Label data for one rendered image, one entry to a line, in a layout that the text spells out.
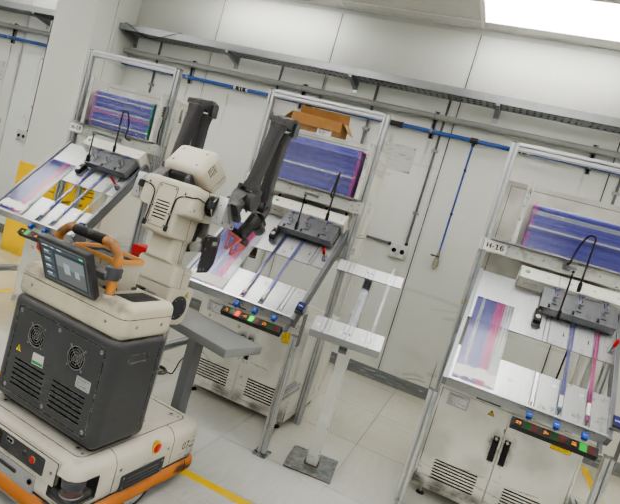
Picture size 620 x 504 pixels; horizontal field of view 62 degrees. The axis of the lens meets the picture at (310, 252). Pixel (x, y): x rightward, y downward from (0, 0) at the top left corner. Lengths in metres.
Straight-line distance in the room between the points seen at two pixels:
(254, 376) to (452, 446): 1.13
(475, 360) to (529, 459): 0.60
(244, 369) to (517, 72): 3.07
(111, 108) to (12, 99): 3.15
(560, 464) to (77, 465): 2.11
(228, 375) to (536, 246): 1.84
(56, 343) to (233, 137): 3.39
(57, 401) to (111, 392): 0.23
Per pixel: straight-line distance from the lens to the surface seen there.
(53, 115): 5.68
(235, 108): 5.12
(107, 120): 3.89
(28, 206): 3.70
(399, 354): 4.51
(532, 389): 2.55
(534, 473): 2.92
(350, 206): 3.00
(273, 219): 3.13
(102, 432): 1.98
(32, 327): 2.14
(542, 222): 2.87
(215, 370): 3.21
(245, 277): 2.82
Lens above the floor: 1.31
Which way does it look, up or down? 5 degrees down
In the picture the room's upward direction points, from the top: 16 degrees clockwise
